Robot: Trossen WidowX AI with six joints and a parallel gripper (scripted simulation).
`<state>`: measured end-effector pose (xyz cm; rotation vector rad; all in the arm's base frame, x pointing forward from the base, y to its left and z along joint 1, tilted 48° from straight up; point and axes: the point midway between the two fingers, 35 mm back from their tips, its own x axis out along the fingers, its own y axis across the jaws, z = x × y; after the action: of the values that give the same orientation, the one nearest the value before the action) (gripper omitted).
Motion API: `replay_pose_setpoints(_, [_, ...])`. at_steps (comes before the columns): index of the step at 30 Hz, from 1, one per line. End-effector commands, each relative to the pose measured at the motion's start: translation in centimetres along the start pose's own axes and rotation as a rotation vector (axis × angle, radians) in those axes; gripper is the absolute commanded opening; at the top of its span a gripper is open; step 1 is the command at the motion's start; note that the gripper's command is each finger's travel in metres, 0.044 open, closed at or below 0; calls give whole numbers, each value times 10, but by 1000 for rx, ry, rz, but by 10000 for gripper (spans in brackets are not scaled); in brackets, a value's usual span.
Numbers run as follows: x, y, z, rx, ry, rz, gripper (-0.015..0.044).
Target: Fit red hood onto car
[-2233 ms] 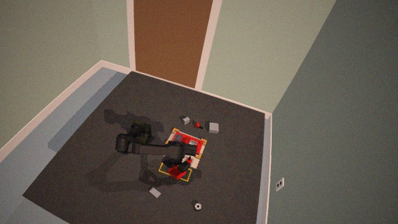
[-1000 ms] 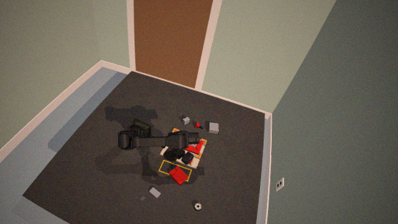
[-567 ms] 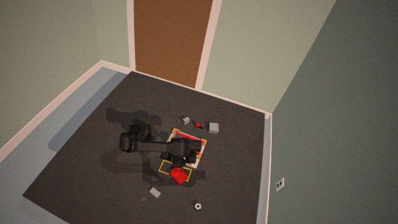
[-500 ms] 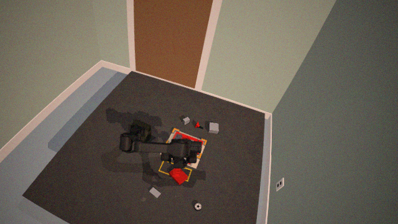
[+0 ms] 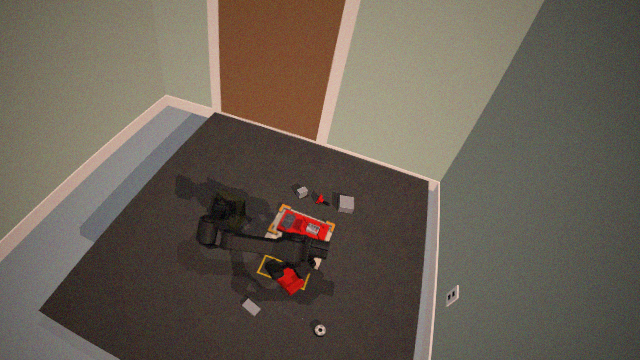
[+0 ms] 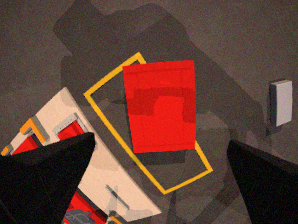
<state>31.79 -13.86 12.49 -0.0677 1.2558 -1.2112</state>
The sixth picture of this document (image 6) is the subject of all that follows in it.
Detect cream flat base plate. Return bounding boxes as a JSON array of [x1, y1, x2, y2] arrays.
[[1, 87, 161, 224]]

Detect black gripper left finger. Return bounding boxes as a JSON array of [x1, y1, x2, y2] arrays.
[[0, 132, 96, 224]]

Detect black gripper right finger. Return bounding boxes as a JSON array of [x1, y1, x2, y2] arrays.
[[226, 140, 298, 224]]

